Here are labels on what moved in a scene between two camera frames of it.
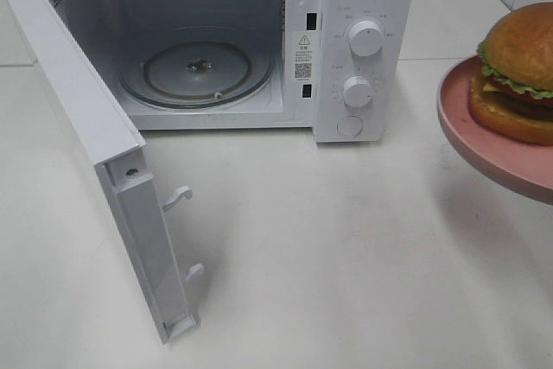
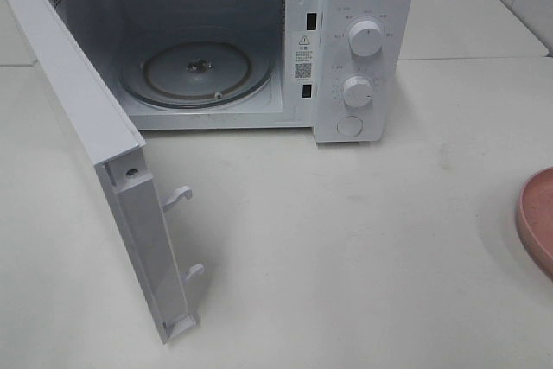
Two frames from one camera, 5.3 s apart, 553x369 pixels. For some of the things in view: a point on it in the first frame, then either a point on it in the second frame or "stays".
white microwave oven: (114, 143) stays
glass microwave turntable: (200, 67) stays
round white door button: (350, 125) stays
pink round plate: (525, 168) to (535, 219)
